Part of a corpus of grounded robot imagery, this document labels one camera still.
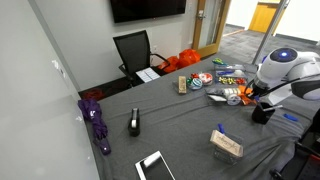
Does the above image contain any black mug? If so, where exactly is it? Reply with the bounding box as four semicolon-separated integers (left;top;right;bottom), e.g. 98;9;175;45
251;101;277;126

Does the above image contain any blue white gift bow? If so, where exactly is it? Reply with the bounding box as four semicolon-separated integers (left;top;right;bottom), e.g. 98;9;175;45
187;77;204;91

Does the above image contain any large orange bag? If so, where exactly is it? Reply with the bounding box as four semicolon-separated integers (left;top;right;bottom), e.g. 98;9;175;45
178;48;202;70

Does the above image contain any wooden sign block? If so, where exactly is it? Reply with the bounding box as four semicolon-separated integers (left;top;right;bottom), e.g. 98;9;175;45
209;129;245;159

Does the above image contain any red white gift bow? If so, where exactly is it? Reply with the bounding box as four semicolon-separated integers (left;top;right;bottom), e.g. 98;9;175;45
198;72;214;86

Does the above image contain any orange ribbon bundle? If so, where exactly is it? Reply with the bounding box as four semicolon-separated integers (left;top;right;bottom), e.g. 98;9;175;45
237;85;257;107

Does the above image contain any blue marker pen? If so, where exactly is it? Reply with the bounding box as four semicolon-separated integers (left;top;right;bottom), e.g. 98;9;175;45
283;113;300;123

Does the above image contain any white ribbon roll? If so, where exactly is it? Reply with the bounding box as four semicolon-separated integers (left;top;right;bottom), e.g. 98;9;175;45
223;87;243;107

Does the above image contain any white paper sheet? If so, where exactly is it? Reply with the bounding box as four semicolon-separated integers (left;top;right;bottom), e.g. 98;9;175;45
135;67;161;84

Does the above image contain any small orange bag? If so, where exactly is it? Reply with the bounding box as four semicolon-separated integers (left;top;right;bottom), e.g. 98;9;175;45
158;55;181;75

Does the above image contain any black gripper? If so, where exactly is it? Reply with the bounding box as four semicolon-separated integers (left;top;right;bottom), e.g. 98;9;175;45
249;79;268;106

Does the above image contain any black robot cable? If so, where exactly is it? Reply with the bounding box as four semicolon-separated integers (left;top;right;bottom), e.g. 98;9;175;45
259;73;320;98

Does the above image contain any wooden stamp block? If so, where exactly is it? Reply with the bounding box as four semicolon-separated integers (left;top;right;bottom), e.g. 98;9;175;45
177;75;188;95

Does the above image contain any grey tablecloth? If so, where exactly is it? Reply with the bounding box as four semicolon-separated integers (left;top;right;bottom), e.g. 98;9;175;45
84;51;320;180

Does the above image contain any black mesh office chair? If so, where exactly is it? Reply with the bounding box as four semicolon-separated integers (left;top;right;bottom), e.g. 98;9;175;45
112;29;171;89

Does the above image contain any wooden framed glass door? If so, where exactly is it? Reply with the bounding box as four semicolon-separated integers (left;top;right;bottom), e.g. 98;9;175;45
192;0;232;59

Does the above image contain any grey metal pole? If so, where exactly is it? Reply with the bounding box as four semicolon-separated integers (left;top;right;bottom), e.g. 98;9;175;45
258;0;291;56

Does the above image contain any marker with blue cap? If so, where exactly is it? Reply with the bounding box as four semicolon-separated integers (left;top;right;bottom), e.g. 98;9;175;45
217;123;227;135

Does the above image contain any red coiled cable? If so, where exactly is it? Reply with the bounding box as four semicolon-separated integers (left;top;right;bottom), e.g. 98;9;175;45
82;88;105;101

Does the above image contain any clear organizer tray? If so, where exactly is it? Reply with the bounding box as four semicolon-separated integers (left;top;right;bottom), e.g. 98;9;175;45
214;63;250;88

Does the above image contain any clear ribbon tray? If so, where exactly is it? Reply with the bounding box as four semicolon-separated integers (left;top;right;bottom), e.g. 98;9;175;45
204;87;243;107

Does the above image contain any white wall bracket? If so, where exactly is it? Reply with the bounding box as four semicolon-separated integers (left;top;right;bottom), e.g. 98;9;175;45
51;59;66;79

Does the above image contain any purple folded umbrella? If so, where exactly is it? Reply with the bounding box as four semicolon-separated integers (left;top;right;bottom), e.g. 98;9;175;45
77;98;113;156

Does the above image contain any black wall television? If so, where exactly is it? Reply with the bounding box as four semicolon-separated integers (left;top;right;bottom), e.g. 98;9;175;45
110;0;187;24

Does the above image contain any grey bodied blue marker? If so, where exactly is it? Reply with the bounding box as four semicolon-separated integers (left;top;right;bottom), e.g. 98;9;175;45
263;104;284;112

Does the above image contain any clear plastic container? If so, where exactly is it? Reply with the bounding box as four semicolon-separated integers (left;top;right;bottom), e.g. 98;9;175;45
212;130;245;165

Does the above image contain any white framed tablet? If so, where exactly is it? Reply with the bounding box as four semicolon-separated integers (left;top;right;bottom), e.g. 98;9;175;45
134;150;177;180

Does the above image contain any yellow door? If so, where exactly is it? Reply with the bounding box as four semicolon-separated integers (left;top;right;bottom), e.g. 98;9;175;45
248;1;281;34

